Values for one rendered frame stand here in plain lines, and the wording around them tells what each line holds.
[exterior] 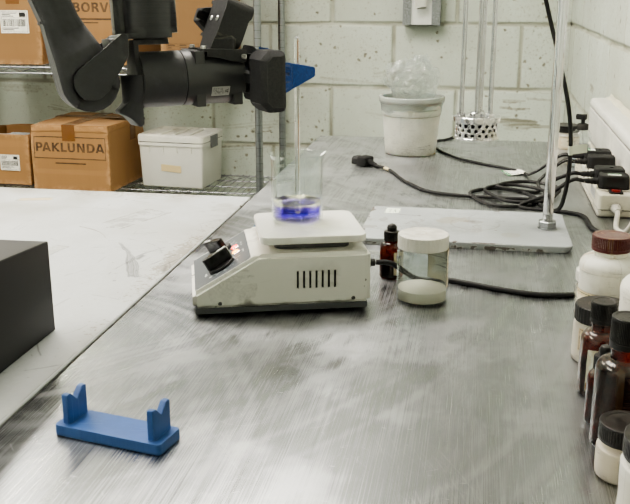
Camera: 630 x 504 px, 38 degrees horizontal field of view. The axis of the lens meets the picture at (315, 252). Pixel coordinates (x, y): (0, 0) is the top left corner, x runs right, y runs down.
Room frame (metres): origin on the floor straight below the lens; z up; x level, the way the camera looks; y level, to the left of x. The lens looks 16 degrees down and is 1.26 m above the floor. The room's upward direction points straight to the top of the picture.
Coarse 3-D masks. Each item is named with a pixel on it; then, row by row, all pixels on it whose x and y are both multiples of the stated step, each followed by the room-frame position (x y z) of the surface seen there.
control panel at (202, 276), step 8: (232, 240) 1.08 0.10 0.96; (240, 240) 1.06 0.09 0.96; (240, 248) 1.03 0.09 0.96; (248, 248) 1.01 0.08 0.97; (232, 256) 1.02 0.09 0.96; (240, 256) 1.00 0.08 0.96; (248, 256) 0.99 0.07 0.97; (200, 264) 1.06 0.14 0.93; (232, 264) 0.99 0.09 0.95; (200, 272) 1.02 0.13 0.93; (208, 272) 1.01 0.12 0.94; (224, 272) 0.98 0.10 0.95; (200, 280) 1.00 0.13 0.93; (208, 280) 0.98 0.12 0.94
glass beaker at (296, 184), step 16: (272, 160) 1.05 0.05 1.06; (288, 160) 1.03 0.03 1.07; (304, 160) 1.03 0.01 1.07; (320, 160) 1.04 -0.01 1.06; (272, 176) 1.05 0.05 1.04; (288, 176) 1.03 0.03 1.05; (304, 176) 1.03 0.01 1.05; (320, 176) 1.05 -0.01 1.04; (272, 192) 1.05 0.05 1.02; (288, 192) 1.03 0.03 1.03; (304, 192) 1.03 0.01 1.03; (320, 192) 1.05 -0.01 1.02; (272, 208) 1.05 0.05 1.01; (288, 208) 1.03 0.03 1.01; (304, 208) 1.03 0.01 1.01; (320, 208) 1.04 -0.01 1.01; (288, 224) 1.03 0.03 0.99; (304, 224) 1.03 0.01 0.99
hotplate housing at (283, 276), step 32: (256, 256) 0.98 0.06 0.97; (288, 256) 0.98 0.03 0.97; (320, 256) 0.98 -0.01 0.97; (352, 256) 0.99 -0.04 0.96; (192, 288) 1.00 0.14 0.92; (224, 288) 0.97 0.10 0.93; (256, 288) 0.97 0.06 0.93; (288, 288) 0.98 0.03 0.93; (320, 288) 0.98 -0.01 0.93; (352, 288) 0.99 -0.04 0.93
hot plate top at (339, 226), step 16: (256, 224) 1.05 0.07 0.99; (272, 224) 1.04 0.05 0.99; (320, 224) 1.04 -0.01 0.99; (336, 224) 1.04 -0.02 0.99; (352, 224) 1.04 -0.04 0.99; (272, 240) 0.98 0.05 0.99; (288, 240) 0.98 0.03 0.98; (304, 240) 0.99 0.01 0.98; (320, 240) 0.99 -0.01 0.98; (336, 240) 0.99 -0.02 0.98; (352, 240) 0.99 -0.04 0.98
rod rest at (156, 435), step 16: (80, 384) 0.71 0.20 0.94; (64, 400) 0.69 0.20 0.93; (80, 400) 0.70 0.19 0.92; (160, 400) 0.68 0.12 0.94; (64, 416) 0.69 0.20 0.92; (80, 416) 0.70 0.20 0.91; (96, 416) 0.70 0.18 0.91; (112, 416) 0.70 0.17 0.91; (160, 416) 0.67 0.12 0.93; (64, 432) 0.68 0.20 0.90; (80, 432) 0.68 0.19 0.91; (96, 432) 0.67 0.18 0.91; (112, 432) 0.67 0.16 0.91; (128, 432) 0.67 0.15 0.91; (144, 432) 0.67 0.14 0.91; (160, 432) 0.67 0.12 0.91; (176, 432) 0.67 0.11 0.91; (128, 448) 0.66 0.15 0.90; (144, 448) 0.66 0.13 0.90; (160, 448) 0.65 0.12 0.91
